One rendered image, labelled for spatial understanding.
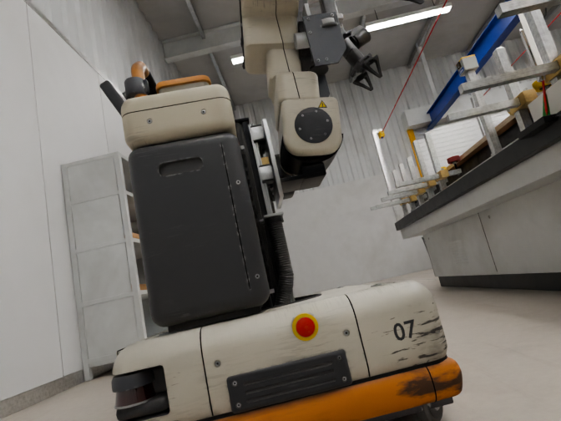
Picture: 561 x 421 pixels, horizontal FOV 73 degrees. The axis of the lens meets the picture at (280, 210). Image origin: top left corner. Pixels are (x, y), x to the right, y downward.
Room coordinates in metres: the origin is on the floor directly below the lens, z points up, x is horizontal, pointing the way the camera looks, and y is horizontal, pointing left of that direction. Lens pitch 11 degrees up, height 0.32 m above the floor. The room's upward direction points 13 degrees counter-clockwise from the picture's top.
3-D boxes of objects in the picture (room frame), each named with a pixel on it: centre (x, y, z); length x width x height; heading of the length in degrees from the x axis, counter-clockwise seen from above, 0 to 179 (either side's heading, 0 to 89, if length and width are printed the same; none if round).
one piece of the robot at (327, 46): (1.09, -0.21, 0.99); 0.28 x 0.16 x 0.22; 5
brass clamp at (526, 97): (1.50, -1.06, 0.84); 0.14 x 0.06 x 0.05; 178
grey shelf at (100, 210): (3.11, 1.29, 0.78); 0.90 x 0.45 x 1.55; 178
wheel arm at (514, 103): (1.48, -0.97, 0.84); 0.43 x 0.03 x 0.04; 88
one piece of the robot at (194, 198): (1.06, 0.17, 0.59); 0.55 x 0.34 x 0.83; 5
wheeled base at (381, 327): (1.07, 0.08, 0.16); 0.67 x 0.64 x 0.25; 96
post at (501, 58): (1.52, -1.06, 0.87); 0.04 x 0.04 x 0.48; 88
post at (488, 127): (1.78, -1.07, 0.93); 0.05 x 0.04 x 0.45; 178
